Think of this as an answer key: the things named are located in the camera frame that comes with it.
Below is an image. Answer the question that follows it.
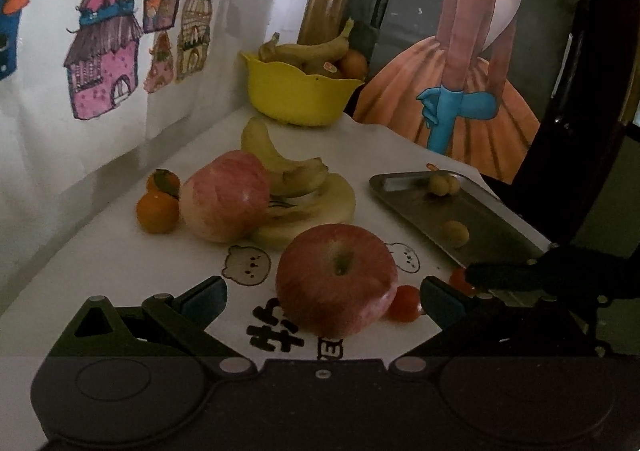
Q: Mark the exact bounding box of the yellow plastic bowl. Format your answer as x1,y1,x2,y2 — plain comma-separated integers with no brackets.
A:
241,52,365,127

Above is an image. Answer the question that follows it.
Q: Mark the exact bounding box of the brown fruit with sticker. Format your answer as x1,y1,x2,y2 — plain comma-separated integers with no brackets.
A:
304,59,344,80

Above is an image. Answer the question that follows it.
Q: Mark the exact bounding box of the banana bunch in bowl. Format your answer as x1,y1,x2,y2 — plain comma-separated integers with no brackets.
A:
258,18,355,72

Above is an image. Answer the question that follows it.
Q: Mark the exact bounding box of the wall cloth with house drawings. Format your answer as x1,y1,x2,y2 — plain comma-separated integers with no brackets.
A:
0,0,301,242

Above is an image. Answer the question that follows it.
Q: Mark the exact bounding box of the white printed tablecloth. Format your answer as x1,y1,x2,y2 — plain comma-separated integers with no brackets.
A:
0,103,552,368

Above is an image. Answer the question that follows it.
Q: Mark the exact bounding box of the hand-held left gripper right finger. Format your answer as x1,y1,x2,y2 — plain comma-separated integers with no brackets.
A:
389,275,608,378

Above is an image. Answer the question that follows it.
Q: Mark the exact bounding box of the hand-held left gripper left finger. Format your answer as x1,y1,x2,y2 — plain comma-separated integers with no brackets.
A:
60,275,257,379

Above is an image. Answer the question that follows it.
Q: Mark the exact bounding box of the red cherry tomato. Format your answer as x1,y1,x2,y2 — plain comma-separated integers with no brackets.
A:
448,267,477,297
387,285,424,323

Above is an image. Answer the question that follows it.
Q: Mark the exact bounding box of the metal tray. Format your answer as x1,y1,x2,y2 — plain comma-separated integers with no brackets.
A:
369,170,552,278

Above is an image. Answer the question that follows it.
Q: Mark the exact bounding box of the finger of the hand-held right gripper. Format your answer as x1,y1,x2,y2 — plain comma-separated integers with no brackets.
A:
464,258,546,293

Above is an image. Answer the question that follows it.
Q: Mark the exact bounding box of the small orange with leaf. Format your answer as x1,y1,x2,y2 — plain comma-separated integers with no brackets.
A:
146,169,181,200

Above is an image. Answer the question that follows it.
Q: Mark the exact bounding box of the large orange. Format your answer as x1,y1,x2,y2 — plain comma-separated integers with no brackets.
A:
339,49,369,81

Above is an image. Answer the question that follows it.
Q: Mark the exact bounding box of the red apple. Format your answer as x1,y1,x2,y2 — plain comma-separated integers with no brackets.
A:
178,150,272,245
275,223,399,339

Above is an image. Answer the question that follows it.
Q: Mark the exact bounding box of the wall poster with orange dress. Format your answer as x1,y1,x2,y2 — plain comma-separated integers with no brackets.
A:
350,0,587,184

